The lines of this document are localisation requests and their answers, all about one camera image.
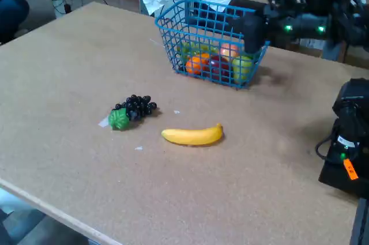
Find yellow toy banana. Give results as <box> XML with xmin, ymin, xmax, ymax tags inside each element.
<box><xmin>161</xmin><ymin>123</ymin><xmax>224</xmax><ymax>146</ymax></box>

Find pink-orange toy peach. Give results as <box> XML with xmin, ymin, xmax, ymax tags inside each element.
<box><xmin>220</xmin><ymin>43</ymin><xmax>240</xmax><ymax>61</ymax></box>

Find yellow-green toy pear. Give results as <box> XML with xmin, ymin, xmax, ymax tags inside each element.
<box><xmin>232</xmin><ymin>55</ymin><xmax>254</xmax><ymax>84</ymax></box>

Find light green toy fruit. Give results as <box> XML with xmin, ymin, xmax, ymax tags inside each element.
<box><xmin>198</xmin><ymin>43</ymin><xmax>220</xmax><ymax>55</ymax></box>

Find red toy pomegranate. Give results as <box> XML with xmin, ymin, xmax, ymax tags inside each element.
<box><xmin>206</xmin><ymin>56</ymin><xmax>231</xmax><ymax>82</ymax></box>

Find orange toy fruit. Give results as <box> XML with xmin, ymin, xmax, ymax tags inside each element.
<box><xmin>185</xmin><ymin>54</ymin><xmax>210</xmax><ymax>75</ymax></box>

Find yellow-green toy fruit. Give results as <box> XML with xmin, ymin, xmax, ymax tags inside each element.
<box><xmin>176</xmin><ymin>42</ymin><xmax>199</xmax><ymax>63</ymax></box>

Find black toy grapes, green leaf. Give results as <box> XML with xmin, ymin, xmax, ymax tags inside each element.
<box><xmin>108</xmin><ymin>94</ymin><xmax>159</xmax><ymax>131</ymax></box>

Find person's leg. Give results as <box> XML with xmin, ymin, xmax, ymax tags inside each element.
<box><xmin>0</xmin><ymin>0</ymin><xmax>30</xmax><ymax>44</ymax></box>

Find blue wire basket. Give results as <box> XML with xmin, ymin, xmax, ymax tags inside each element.
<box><xmin>155</xmin><ymin>0</ymin><xmax>271</xmax><ymax>89</ymax></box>

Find black base cable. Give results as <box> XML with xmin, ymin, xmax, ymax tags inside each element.
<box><xmin>314</xmin><ymin>133</ymin><xmax>337</xmax><ymax>161</ymax></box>

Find dark metal frame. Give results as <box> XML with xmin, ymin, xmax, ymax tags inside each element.
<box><xmin>349</xmin><ymin>197</ymin><xmax>369</xmax><ymax>245</ymax></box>

